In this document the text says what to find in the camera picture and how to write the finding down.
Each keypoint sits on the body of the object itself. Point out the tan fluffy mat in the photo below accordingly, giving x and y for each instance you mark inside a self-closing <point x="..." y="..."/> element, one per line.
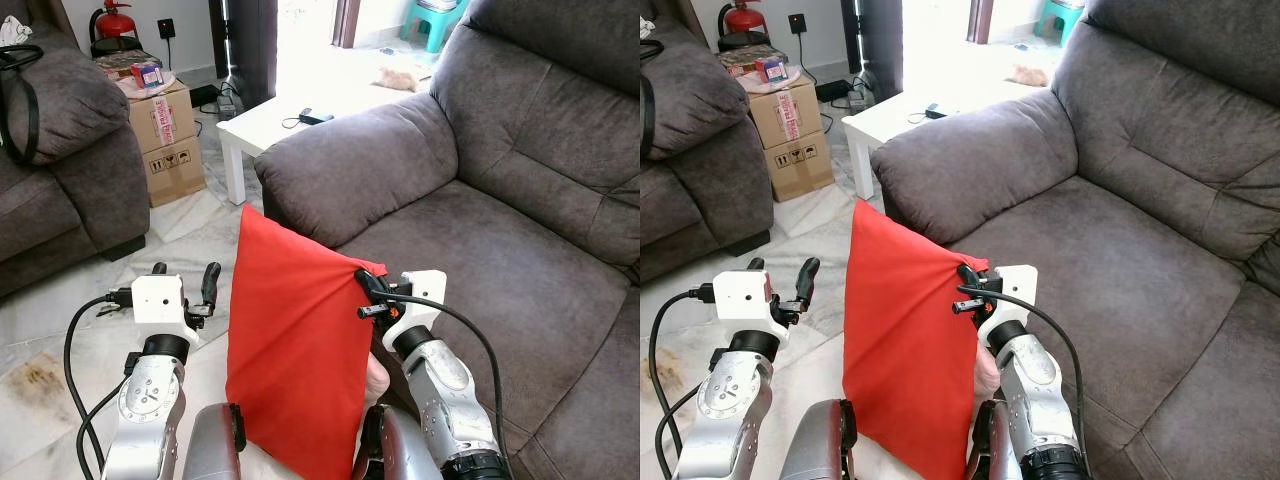
<point x="1030" y="75"/>
<point x="402" y="78"/>

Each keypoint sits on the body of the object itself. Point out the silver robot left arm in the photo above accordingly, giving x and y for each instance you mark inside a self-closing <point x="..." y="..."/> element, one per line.
<point x="150" y="400"/>
<point x="730" y="400"/>

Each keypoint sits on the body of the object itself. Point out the brown door frame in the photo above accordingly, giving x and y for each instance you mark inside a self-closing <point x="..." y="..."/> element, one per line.
<point x="980" y="18"/>
<point x="346" y="20"/>

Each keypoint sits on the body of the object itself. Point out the red fire extinguisher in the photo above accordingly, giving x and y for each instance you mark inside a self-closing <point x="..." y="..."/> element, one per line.
<point x="115" y="22"/>
<point x="745" y="18"/>

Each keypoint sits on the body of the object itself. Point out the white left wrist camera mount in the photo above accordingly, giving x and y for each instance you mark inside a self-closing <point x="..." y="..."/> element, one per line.
<point x="742" y="295"/>
<point x="158" y="300"/>

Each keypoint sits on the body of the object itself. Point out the cardboard box with red tape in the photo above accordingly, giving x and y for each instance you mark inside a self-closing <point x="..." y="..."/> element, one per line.
<point x="165" y="120"/>
<point x="790" y="112"/>

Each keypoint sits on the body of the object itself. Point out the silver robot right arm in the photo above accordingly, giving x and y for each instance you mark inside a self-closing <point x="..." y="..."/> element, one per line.
<point x="1030" y="390"/>
<point x="445" y="390"/>

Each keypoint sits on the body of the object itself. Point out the cardboard box with arrow marks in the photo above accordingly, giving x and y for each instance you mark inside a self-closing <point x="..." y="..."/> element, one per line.
<point x="178" y="172"/>
<point x="800" y="165"/>

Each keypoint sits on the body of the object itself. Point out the black wall socket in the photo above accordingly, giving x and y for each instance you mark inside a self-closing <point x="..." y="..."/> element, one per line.
<point x="166" y="28"/>
<point x="796" y="23"/>

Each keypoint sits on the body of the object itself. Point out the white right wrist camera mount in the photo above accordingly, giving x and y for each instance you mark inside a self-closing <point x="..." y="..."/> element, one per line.
<point x="1015" y="285"/>
<point x="428" y="290"/>

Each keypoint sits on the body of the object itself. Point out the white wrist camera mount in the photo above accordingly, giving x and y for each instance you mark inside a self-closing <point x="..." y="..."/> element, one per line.
<point x="742" y="295"/>
<point x="158" y="300"/>
<point x="1015" y="285"/>
<point x="428" y="290"/>

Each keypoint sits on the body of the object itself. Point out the red pillow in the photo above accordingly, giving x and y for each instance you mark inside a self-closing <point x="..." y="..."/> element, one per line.
<point x="905" y="350"/>
<point x="295" y="350"/>

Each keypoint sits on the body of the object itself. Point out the small red blue box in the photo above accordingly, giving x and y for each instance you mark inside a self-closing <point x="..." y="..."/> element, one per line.
<point x="148" y="74"/>
<point x="771" y="69"/>

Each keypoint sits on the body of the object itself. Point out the dark brown door panel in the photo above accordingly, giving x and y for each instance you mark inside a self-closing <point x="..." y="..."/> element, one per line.
<point x="875" y="45"/>
<point x="245" y="50"/>

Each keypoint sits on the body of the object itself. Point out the teal plastic stool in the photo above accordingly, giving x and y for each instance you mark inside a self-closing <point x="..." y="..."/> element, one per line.
<point x="1060" y="20"/>
<point x="437" y="30"/>

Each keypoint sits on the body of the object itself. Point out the flat patterned box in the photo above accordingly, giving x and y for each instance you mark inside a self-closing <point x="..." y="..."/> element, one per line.
<point x="120" y="62"/>
<point x="742" y="57"/>

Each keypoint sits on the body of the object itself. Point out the grey fabric sofa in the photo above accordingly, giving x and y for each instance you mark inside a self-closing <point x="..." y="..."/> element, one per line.
<point x="1130" y="250"/>
<point x="710" y="190"/>
<point x="500" y="250"/>
<point x="90" y="190"/>

